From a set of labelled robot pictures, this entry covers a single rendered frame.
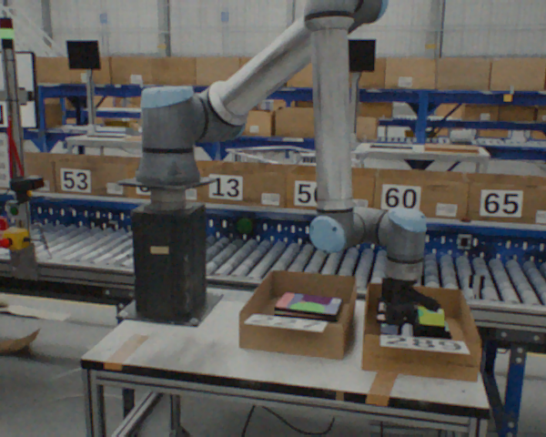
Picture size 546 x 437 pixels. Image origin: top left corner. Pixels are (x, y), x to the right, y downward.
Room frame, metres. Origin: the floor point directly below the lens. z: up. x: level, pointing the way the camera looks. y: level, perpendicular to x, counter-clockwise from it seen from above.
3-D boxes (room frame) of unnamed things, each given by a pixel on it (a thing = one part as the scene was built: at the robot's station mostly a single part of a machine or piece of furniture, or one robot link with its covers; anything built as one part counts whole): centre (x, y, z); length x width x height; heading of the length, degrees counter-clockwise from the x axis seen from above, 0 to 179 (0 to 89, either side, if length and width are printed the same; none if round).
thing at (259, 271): (2.25, 0.02, 0.72); 0.52 x 0.05 x 0.05; 167
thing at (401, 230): (1.38, -0.33, 1.08); 0.10 x 0.09 x 0.12; 50
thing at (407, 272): (1.38, -0.33, 1.00); 0.10 x 0.09 x 0.05; 16
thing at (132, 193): (2.83, 0.48, 0.96); 0.39 x 0.29 x 0.17; 77
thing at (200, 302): (1.70, 0.31, 0.91); 0.26 x 0.26 x 0.33; 78
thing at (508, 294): (2.04, -0.87, 0.72); 0.52 x 0.05 x 0.05; 167
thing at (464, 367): (1.47, -0.40, 0.80); 0.38 x 0.28 x 0.10; 169
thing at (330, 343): (1.58, -0.09, 0.80); 0.38 x 0.28 x 0.10; 167
